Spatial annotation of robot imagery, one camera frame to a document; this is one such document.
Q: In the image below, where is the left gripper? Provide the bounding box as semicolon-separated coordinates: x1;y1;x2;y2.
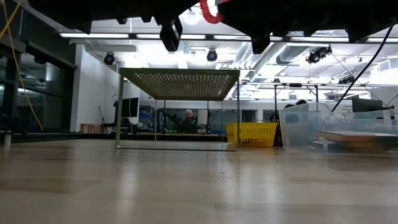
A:
90;0;200;26

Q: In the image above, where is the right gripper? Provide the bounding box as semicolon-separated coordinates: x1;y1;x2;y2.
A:
216;0;352;55

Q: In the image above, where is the red coil keychain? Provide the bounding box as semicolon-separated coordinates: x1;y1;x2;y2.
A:
198;0;230;25

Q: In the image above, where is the yellow plastic basket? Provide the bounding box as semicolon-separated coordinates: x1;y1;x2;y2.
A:
225;121;279;147

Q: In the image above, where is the clear plastic container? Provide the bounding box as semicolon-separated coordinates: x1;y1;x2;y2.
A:
277;101;398;156

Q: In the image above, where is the green perforated metal shelf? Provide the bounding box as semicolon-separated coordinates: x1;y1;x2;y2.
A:
114;67;241;152

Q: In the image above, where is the overhead light bar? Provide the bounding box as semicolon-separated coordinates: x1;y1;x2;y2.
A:
58;32;398;44

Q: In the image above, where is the black ceiling track spotlight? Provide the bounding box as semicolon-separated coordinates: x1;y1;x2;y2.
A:
306;45;333;65
338;75;356;85

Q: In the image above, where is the person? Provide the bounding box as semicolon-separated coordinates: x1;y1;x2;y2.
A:
180;108;200;134
284;99;308;110

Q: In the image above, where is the white background panel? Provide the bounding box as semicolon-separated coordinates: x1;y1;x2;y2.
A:
197;108;208;125

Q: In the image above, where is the wooden slat crate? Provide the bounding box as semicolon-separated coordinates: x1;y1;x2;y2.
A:
80;123;105;134

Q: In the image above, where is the black desktop monitor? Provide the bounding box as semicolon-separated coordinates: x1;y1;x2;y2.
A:
351;98;384;113

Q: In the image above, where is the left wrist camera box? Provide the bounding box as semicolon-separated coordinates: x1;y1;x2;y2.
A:
159;17;183;53

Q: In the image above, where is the black wall monitor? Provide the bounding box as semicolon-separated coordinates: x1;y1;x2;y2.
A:
120;96;140;118

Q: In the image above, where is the yellow hanging cable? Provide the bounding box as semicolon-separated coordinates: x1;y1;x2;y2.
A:
0;0;44;131

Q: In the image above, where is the black table frame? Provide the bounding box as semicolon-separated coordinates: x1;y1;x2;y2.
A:
12;132;228;141

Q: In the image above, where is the short grey metal post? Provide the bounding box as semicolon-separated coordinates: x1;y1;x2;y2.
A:
2;130;12;149

